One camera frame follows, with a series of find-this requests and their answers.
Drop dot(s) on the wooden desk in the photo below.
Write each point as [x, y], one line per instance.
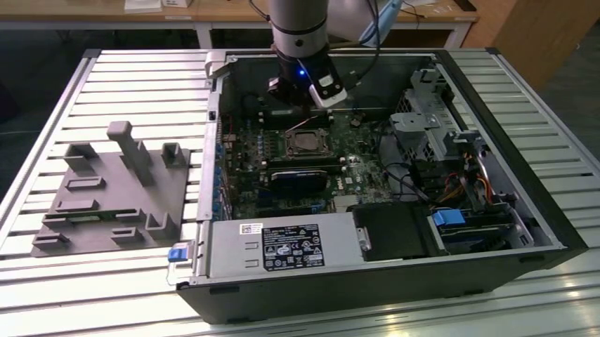
[70, 18]

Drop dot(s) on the pale blue teach pendant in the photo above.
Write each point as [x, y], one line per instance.
[377, 28]

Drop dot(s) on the grey parts rack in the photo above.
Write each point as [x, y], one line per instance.
[116, 210]

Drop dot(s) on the CPU socket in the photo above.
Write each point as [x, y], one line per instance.
[284, 154]

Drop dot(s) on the hard disk in blue carrier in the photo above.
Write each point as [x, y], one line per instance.
[448, 219]

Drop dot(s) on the green RAM stick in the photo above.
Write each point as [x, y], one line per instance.
[84, 220]

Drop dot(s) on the silver power supply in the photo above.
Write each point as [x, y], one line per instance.
[225, 245]

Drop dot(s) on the white box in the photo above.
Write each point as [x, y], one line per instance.
[175, 3]
[141, 5]

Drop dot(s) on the green motherboard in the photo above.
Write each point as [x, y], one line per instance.
[362, 175]

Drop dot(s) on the wooden cabinet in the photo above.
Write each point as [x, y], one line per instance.
[539, 35]

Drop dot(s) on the black drive bay box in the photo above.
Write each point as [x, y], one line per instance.
[389, 231]

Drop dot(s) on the black and white wrist camera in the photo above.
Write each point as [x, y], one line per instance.
[328, 93]

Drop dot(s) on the black RAM slot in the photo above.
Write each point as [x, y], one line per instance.
[302, 166]
[281, 112]
[302, 163]
[281, 120]
[281, 116]
[302, 169]
[302, 160]
[281, 125]

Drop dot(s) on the silver heat sink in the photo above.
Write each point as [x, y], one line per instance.
[346, 203]

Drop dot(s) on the silver coin battery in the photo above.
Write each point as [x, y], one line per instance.
[356, 122]

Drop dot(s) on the blue case latch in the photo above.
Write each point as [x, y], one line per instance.
[177, 254]

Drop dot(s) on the black graphics card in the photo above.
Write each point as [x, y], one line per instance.
[300, 182]

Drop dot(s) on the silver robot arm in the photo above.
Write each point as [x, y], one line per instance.
[297, 24]

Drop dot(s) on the black PC case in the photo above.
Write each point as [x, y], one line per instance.
[328, 302]

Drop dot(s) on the grey case release latch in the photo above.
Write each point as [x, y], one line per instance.
[215, 63]

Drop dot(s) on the metal drive cage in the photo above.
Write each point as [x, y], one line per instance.
[414, 121]

